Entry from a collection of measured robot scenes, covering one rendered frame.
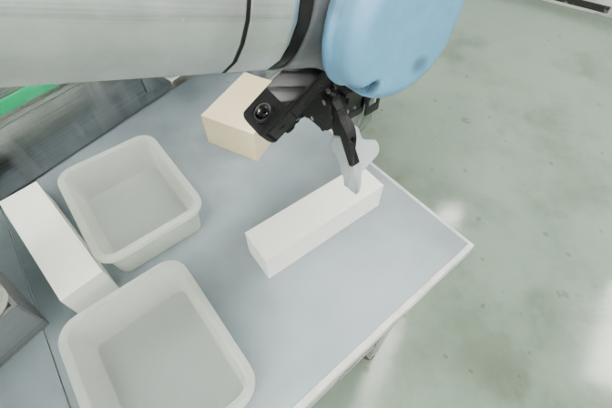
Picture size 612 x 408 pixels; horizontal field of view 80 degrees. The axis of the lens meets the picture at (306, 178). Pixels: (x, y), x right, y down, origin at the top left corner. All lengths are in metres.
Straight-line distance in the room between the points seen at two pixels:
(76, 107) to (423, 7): 0.75
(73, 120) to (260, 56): 0.72
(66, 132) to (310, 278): 0.55
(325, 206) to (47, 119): 0.54
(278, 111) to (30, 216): 0.48
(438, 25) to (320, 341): 0.47
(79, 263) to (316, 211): 0.36
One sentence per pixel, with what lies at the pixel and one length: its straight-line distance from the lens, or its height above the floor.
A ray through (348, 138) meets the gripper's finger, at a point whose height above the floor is 1.01.
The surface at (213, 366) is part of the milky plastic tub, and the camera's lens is 0.58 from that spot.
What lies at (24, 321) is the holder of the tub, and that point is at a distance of 0.66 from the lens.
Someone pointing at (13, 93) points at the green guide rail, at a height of 0.91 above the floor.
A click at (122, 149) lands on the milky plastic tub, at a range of 0.75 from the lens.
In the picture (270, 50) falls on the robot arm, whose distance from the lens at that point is 0.16.
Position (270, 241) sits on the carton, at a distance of 0.57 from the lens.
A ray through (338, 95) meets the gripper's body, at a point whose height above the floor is 1.05.
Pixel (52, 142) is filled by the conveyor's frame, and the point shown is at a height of 0.80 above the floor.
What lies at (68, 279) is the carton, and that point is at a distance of 0.64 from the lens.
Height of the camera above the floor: 1.30
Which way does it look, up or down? 51 degrees down
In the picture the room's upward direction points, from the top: straight up
